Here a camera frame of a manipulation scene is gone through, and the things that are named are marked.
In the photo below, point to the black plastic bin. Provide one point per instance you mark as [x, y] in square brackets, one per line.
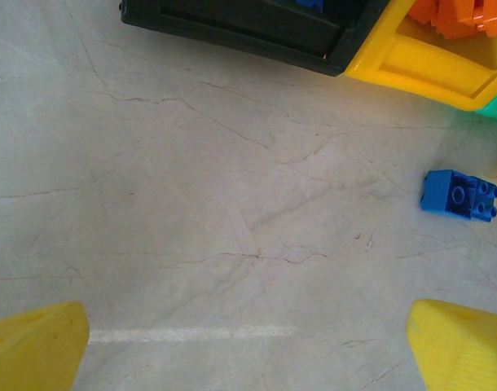
[232, 28]

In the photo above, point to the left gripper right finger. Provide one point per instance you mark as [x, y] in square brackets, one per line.
[464, 350]

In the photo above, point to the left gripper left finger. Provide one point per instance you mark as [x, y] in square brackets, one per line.
[32, 350]

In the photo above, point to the yellow plastic bin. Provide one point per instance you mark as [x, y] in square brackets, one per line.
[427, 61]

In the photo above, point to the orange long lego brick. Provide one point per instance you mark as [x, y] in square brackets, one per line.
[423, 10]
[456, 18]
[493, 18]

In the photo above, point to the blue square lego brick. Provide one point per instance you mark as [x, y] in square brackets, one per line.
[309, 3]
[440, 193]

